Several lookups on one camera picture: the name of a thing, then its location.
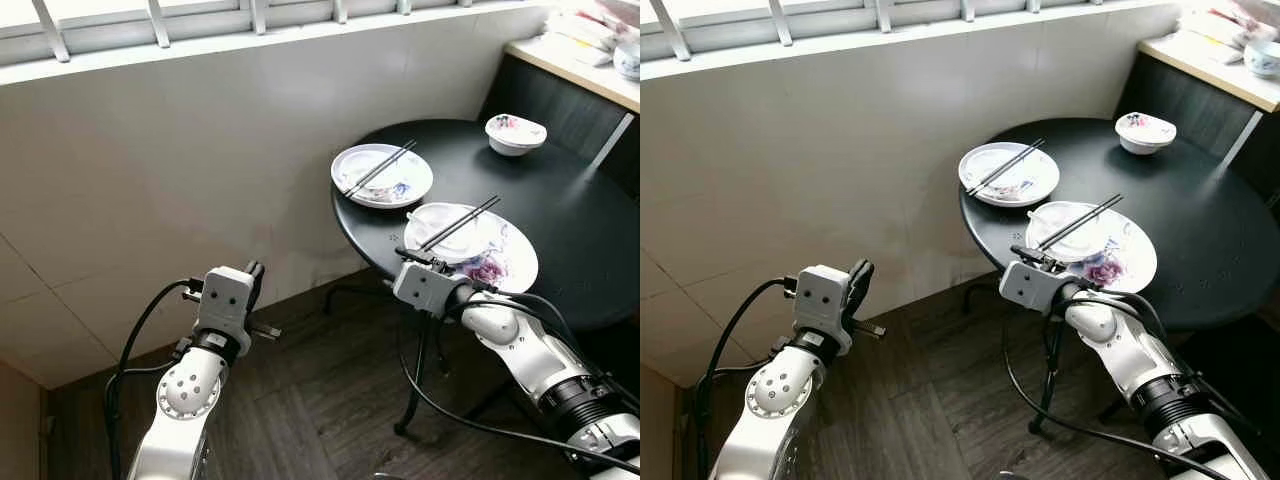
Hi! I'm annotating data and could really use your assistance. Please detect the round black table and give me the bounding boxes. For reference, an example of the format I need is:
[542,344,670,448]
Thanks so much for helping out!
[958,118,1280,436]
[325,118,641,436]

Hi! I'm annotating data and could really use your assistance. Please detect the white framed window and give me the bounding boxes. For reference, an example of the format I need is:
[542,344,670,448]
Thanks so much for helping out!
[0,0,556,86]
[640,0,1181,81]

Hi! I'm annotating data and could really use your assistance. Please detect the dark cabinet wooden top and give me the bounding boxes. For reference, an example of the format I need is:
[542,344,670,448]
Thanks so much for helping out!
[1112,38,1280,201]
[478,38,641,196]

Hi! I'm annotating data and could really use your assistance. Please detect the black chopstick silver band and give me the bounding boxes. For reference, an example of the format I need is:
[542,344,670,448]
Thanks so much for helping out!
[343,140,414,195]
[422,198,502,252]
[1042,197,1124,251]
[416,195,498,247]
[966,139,1041,192]
[972,143,1046,196]
[1036,194,1120,246]
[348,144,419,199]

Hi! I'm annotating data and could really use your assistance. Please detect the white plate line flower print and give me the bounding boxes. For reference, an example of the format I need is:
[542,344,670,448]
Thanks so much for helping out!
[331,144,435,210]
[958,142,1061,209]

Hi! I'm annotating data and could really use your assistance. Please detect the clear plastic package pink contents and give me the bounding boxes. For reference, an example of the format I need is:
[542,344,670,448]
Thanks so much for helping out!
[590,0,641,31]
[1230,0,1280,41]

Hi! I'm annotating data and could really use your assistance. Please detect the white printed plastic package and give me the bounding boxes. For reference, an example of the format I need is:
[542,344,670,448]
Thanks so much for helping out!
[1175,8,1251,66]
[545,10,616,67]

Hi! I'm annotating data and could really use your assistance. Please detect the large plate purple flower print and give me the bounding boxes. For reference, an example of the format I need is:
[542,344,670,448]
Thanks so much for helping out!
[405,203,540,295]
[1027,203,1159,294]

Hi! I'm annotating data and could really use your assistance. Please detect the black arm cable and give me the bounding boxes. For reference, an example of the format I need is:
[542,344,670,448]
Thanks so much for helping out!
[1000,300,1236,480]
[105,278,206,480]
[695,278,801,480]
[395,300,641,476]

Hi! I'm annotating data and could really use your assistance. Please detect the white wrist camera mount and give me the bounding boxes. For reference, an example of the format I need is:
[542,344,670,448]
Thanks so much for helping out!
[795,265,851,356]
[195,266,253,341]
[392,262,463,317]
[1000,260,1071,313]

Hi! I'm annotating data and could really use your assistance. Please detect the small floral ceramic bowl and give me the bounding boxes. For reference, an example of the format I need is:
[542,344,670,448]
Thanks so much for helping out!
[1115,111,1178,156]
[485,113,549,158]

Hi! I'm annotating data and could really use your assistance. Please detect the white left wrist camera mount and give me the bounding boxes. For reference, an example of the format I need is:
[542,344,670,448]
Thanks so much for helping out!
[795,265,851,356]
[195,266,253,341]

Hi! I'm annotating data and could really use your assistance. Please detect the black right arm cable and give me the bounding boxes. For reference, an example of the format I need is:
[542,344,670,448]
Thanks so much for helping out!
[395,300,641,476]
[1000,300,1236,480]

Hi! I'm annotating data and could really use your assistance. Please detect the white metal window guard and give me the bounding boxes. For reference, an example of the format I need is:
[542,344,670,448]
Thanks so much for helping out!
[652,0,1111,63]
[30,0,471,63]

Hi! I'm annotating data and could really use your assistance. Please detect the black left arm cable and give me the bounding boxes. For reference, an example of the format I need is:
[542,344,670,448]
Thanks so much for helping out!
[105,278,206,480]
[695,278,801,480]

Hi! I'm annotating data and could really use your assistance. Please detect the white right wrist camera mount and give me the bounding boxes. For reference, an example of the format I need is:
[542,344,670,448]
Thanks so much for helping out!
[1000,260,1071,313]
[392,262,463,317]

